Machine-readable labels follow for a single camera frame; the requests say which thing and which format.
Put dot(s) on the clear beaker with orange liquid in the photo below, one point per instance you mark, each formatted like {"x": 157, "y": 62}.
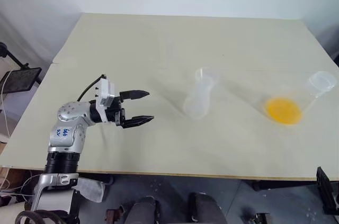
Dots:
{"x": 284, "y": 110}

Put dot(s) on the dark rounded shape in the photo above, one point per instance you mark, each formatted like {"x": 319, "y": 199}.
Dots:
{"x": 206, "y": 208}
{"x": 141, "y": 210}

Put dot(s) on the clear plastic bottle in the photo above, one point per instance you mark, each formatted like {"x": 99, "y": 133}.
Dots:
{"x": 200, "y": 97}

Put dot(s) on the black clamp bracket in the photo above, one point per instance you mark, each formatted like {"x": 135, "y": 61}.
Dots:
{"x": 327, "y": 189}

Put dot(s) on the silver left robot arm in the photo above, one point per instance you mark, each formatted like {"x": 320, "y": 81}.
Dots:
{"x": 64, "y": 134}

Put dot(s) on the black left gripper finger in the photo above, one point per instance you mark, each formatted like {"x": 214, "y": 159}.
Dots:
{"x": 135, "y": 94}
{"x": 139, "y": 120}

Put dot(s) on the white cloth bag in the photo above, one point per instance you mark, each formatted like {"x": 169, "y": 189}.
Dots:
{"x": 91, "y": 189}

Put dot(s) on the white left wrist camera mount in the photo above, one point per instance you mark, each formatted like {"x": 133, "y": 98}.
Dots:
{"x": 106, "y": 94}

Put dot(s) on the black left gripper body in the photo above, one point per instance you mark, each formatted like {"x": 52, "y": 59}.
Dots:
{"x": 114, "y": 110}

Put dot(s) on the black flat panel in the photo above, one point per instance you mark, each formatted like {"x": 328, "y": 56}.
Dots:
{"x": 22, "y": 79}

